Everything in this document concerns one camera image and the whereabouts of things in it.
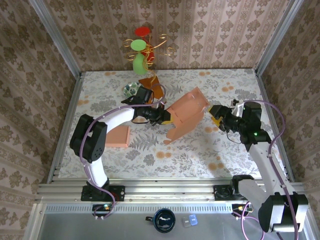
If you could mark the blue memory card case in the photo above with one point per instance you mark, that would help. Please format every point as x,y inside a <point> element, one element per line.
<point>193,219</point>

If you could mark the aluminium extrusion frame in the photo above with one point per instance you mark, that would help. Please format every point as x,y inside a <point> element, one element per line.
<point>175,192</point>

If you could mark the small controller board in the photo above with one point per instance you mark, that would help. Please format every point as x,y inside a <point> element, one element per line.
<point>102,209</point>
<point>241,208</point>

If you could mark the small right controller board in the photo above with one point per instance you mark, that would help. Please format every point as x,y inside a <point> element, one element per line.
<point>241,208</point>

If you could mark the leaf patterned bowl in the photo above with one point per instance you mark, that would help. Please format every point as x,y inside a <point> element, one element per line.
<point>131,88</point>

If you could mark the dark blue mug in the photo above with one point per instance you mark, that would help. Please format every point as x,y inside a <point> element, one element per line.
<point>163,220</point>

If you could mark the perforated metal strip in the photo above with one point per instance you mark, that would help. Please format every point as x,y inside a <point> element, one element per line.
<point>150,208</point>

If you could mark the brown wooden stand base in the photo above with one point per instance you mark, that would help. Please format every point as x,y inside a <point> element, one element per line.
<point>157,91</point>

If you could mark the flat pink folded box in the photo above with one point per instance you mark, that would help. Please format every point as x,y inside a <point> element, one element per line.
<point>117,137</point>

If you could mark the floral tablecloth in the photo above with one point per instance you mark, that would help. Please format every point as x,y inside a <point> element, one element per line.
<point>200,155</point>

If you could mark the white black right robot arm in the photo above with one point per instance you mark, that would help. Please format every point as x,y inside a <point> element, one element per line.
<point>270,165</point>

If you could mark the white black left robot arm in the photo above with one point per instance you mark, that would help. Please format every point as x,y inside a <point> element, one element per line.
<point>117,120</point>

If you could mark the clear memory card case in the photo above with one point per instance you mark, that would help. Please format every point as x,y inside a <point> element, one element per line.
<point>185,222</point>

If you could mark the green plastic wine glass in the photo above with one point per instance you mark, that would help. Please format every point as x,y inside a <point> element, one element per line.
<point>138,45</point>

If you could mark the pink paper box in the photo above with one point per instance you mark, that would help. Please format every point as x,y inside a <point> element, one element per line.
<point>187,115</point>

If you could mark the small left controller board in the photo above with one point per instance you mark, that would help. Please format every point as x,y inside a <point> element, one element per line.
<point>102,209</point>

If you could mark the red plastic wine glass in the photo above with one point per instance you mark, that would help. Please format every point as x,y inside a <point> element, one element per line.
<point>142,31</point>

